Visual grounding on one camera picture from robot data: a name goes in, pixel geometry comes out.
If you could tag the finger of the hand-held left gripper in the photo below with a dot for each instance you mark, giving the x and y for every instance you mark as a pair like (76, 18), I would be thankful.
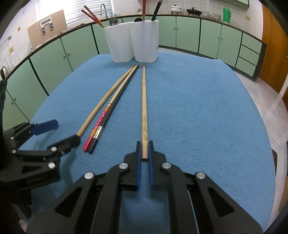
(46, 127)
(67, 141)

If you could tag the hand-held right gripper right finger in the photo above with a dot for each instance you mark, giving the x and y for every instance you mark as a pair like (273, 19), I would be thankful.
(150, 166)

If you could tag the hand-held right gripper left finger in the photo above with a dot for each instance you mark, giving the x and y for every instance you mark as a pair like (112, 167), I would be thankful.
(139, 166)

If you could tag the red patterned chopstick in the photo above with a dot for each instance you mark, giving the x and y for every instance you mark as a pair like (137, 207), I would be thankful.
(144, 11)
(92, 13)
(101, 117)
(90, 17)

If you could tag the plain bamboo chopstick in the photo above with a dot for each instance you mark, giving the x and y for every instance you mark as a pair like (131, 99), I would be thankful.
(105, 99)

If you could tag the printed bamboo chopstick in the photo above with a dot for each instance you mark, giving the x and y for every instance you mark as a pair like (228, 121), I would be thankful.
(144, 101)

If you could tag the white plastic utensil holder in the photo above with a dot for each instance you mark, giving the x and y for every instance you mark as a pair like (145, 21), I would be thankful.
(139, 42)

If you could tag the metal spoon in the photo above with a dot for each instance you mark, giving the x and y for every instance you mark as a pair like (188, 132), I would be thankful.
(113, 21)

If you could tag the black spoon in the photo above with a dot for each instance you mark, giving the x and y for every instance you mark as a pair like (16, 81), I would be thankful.
(137, 19)

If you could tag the blue table mat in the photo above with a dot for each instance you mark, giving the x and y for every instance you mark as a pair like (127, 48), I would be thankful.
(191, 112)

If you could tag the clear glass container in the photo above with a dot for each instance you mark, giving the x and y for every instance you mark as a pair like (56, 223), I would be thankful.
(9, 61)

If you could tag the brown board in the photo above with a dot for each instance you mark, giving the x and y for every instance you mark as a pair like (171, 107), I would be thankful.
(33, 33)

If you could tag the white window blind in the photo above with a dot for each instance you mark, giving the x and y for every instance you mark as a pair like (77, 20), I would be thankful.
(74, 9)

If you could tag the metal kitchen faucet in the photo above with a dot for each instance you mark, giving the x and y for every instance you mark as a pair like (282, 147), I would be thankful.
(103, 9)

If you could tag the green base cabinets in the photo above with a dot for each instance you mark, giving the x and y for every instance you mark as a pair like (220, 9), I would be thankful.
(202, 33)

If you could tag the small kettle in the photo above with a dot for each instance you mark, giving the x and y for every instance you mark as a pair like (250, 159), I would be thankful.
(139, 10)

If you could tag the white cooking pot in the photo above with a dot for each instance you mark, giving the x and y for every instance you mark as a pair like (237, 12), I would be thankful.
(175, 9)

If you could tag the black wok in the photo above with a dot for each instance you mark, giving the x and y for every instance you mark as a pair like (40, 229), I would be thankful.
(193, 11)

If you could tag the glass jars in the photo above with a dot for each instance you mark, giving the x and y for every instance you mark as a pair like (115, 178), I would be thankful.
(211, 15)

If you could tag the green thermos flask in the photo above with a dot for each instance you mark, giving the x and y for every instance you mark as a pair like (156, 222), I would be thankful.
(226, 14)

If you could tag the wooden door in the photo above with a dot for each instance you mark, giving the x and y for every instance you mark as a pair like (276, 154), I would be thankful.
(274, 45)

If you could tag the wall socket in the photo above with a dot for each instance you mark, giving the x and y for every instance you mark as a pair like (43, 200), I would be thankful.
(11, 49)

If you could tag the metal towel rail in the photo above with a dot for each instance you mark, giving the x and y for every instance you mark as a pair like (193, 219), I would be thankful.
(5, 40)

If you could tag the green wall cabinets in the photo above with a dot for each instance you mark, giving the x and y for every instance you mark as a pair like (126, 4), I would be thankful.
(243, 2)

